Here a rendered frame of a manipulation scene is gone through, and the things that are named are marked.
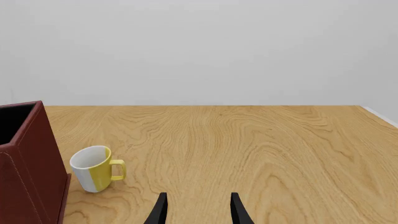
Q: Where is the yellow and white mug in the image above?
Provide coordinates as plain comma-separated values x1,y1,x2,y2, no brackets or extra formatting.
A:
69,145,127,194

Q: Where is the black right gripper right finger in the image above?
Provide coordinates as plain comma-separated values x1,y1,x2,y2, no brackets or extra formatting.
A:
230,192,256,224

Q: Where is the red-brown desk caddy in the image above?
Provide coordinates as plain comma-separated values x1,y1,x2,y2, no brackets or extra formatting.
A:
0,100,72,224

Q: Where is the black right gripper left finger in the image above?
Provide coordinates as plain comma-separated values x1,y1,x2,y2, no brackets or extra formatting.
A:
143,192,169,224

